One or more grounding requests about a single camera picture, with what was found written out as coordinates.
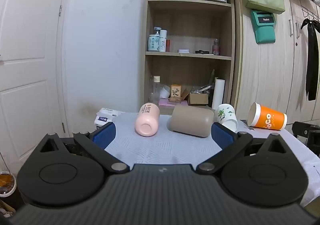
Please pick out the pink glitter bottle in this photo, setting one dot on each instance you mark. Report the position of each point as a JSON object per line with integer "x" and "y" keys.
{"x": 216, "y": 47}

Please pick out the wooden bookshelf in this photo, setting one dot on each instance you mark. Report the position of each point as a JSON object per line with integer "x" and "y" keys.
{"x": 232, "y": 40}

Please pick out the white panel door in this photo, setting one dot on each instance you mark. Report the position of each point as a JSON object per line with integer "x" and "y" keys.
{"x": 27, "y": 60}

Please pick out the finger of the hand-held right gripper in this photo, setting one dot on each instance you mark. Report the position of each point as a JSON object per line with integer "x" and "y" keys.
{"x": 310, "y": 135}

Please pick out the teal hanging pouch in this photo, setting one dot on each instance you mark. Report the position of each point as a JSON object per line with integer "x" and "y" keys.
{"x": 264, "y": 27}

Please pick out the black ribbon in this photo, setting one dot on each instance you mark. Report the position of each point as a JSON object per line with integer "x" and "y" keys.
{"x": 312, "y": 50}

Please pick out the small red box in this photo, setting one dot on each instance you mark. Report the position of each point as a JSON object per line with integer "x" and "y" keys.
{"x": 168, "y": 45}

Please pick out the orange paper cup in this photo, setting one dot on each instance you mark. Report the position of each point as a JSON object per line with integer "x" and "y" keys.
{"x": 268, "y": 118}

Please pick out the white paper roll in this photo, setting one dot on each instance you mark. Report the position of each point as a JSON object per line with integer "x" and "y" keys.
{"x": 218, "y": 93}

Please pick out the clear bottle cream cap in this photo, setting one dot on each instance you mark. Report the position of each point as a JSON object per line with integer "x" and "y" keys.
{"x": 156, "y": 90}

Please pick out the small white cup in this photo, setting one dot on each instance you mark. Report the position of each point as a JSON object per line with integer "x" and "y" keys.
{"x": 165, "y": 92}

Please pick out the wooden floral box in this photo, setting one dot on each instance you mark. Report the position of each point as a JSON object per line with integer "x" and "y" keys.
{"x": 175, "y": 93}

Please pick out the white blue tissue pack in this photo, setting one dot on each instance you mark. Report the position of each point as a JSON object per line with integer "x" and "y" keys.
{"x": 106, "y": 116}

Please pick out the pink flat box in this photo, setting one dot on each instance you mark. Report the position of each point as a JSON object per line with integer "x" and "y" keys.
{"x": 165, "y": 103}

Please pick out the white round tin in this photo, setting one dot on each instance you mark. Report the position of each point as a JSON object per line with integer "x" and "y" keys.
{"x": 183, "y": 51}

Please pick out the white paper cup green print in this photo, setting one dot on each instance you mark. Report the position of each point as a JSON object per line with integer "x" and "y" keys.
{"x": 227, "y": 117}

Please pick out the taupe cup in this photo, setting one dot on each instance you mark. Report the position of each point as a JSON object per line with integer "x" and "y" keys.
{"x": 192, "y": 120}

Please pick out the small cardboard box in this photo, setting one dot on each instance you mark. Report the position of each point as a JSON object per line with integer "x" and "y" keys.
{"x": 198, "y": 98}

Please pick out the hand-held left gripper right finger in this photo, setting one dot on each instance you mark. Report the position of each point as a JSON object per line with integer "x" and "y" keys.
{"x": 222, "y": 137}

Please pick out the bowl with orange contents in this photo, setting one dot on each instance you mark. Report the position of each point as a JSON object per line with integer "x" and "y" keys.
{"x": 7, "y": 182}

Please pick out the white patterned table cloth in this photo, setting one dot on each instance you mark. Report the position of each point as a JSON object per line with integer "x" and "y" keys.
{"x": 160, "y": 145}

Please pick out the flat black case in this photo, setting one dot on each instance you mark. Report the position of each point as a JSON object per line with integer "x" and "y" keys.
{"x": 202, "y": 52}

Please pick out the teal pump bottle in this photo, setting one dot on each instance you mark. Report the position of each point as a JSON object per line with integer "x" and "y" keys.
{"x": 153, "y": 41}

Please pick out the white spray bottle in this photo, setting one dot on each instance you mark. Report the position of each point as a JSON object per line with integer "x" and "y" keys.
{"x": 163, "y": 41}

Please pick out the light wood wardrobe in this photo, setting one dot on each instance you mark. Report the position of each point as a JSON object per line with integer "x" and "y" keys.
{"x": 272, "y": 72}

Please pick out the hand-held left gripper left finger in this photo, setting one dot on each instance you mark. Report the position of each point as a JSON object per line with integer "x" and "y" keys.
{"x": 103, "y": 135}

